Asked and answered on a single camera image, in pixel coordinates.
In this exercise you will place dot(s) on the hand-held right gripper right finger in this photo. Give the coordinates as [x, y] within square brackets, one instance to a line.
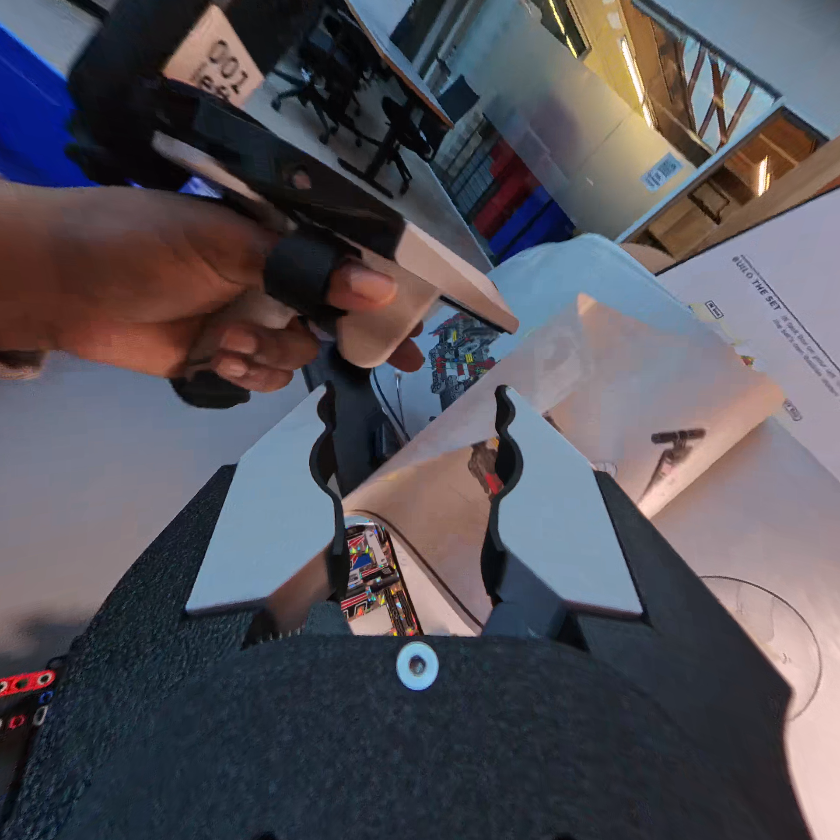
[564, 525]

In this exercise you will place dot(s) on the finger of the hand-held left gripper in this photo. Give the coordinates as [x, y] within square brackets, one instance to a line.
[446, 275]

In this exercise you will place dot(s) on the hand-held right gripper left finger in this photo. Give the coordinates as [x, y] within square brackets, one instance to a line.
[269, 525]

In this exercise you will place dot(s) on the lego instruction booklet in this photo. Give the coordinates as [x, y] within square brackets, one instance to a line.
[623, 394]

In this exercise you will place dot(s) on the multicoloured lego car chassis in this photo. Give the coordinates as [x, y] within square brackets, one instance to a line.
[26, 684]

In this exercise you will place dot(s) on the person's left hand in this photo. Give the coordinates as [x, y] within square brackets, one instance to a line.
[131, 275]

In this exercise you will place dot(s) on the stack of coloured storage crates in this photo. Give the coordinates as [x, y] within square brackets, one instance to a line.
[518, 203]

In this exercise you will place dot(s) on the holographic sticker sheet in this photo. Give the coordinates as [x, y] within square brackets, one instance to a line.
[374, 577]

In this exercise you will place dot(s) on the black office chair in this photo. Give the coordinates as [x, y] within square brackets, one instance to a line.
[400, 131]

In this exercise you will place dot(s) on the blue plastic storage bin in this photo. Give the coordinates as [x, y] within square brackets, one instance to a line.
[33, 118]

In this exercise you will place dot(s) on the white printed paper sheet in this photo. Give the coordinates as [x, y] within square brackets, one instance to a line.
[787, 295]

